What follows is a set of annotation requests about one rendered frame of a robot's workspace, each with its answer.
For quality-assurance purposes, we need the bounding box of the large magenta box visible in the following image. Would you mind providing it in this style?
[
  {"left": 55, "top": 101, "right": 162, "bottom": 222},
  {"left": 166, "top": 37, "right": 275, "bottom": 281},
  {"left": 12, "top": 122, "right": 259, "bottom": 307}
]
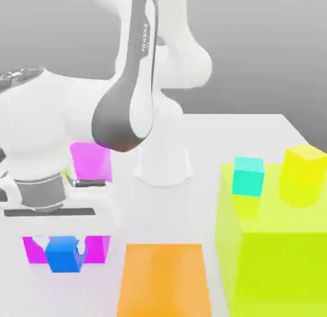
[{"left": 22, "top": 141, "right": 114, "bottom": 265}]

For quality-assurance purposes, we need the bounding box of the large orange box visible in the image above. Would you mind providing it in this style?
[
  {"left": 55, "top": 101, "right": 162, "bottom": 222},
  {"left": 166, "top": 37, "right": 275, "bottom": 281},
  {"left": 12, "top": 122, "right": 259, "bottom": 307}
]
[{"left": 116, "top": 243, "right": 213, "bottom": 317}]

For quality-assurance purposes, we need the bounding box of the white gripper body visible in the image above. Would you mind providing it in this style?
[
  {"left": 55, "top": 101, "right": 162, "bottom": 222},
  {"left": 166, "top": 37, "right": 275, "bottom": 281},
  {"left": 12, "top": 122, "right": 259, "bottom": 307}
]
[{"left": 0, "top": 190, "right": 119, "bottom": 238}]

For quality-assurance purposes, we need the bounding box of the large yellow-green box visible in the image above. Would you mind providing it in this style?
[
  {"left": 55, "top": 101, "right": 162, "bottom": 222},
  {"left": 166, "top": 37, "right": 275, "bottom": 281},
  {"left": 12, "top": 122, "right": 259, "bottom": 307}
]
[{"left": 214, "top": 162, "right": 327, "bottom": 317}]

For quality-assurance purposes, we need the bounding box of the small yellow cube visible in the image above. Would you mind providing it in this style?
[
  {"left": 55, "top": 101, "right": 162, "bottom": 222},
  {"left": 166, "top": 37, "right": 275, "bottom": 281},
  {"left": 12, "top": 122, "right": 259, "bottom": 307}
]
[{"left": 278, "top": 144, "right": 327, "bottom": 208}]

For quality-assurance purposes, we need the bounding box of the small blue cube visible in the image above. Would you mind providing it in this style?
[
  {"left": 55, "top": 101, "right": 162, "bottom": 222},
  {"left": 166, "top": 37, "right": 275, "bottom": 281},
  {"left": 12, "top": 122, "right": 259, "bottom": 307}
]
[{"left": 45, "top": 235, "right": 87, "bottom": 274}]

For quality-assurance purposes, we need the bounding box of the small cyan cube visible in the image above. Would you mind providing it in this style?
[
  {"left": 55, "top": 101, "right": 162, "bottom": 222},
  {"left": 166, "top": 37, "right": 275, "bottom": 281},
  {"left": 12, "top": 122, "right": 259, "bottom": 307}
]
[{"left": 231, "top": 156, "right": 266, "bottom": 198}]

